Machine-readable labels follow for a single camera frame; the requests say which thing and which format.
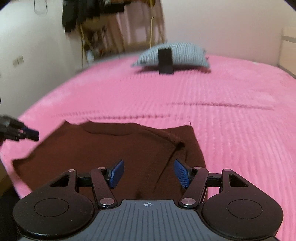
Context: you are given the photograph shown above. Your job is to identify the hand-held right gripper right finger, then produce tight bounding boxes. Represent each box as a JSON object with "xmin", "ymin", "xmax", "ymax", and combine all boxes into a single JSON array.
[{"xmin": 174, "ymin": 159, "xmax": 249, "ymax": 208}]

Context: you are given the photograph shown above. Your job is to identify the dark hanging clothes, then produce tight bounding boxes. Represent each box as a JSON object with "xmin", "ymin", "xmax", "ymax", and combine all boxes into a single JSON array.
[{"xmin": 62, "ymin": 0, "xmax": 153, "ymax": 33}]

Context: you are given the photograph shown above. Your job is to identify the pink ribbed blanket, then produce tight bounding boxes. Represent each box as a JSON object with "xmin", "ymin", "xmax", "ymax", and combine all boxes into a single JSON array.
[{"xmin": 0, "ymin": 54, "xmax": 296, "ymax": 241}]

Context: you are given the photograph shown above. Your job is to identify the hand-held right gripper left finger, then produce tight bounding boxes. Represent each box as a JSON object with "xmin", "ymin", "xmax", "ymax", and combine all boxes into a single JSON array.
[{"xmin": 50, "ymin": 159, "xmax": 125, "ymax": 208}]

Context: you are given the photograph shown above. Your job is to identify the black rectangular box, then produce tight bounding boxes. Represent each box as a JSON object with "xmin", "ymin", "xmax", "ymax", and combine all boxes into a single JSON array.
[{"xmin": 158, "ymin": 48, "xmax": 174, "ymax": 75}]

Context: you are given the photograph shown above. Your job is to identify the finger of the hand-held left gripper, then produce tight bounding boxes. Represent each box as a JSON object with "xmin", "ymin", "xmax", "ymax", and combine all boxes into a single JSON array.
[
  {"xmin": 0, "ymin": 115, "xmax": 26, "ymax": 131},
  {"xmin": 0, "ymin": 128, "xmax": 40, "ymax": 142}
]

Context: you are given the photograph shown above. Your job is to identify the beige wooden cabinet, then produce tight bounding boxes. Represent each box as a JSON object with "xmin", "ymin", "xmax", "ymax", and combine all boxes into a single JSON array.
[{"xmin": 279, "ymin": 28, "xmax": 296, "ymax": 78}]

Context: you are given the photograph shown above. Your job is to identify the dark brown knit sweater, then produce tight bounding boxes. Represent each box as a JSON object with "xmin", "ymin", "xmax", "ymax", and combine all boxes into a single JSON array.
[{"xmin": 11, "ymin": 120, "xmax": 207, "ymax": 204}]

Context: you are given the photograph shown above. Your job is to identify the pink curtain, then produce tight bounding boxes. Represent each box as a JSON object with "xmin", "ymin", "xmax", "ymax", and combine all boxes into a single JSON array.
[{"xmin": 109, "ymin": 9, "xmax": 167, "ymax": 55}]

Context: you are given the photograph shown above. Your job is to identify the gold metal clothes rack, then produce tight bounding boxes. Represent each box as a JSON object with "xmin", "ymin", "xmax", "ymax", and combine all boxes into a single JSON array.
[{"xmin": 79, "ymin": 14, "xmax": 167, "ymax": 67}]

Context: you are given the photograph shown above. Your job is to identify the grey striped pillow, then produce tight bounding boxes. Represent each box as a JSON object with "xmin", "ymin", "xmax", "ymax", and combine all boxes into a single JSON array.
[{"xmin": 132, "ymin": 42, "xmax": 211, "ymax": 74}]

